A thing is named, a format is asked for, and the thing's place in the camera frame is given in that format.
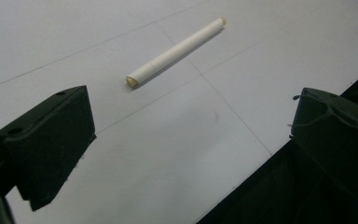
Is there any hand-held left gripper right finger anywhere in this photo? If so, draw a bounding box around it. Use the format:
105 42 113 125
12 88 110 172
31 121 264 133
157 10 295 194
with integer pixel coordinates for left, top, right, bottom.
288 87 358 202

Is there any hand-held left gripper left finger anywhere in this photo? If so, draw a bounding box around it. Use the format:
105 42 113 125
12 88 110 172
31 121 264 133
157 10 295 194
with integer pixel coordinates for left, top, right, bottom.
0 85 97 212

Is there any white paper stick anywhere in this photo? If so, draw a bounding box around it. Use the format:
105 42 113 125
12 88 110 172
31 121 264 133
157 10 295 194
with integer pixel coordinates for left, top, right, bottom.
125 16 227 89

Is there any white paper table cover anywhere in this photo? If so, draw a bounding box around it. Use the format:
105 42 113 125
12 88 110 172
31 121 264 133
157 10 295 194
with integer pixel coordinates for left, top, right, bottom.
0 0 358 224

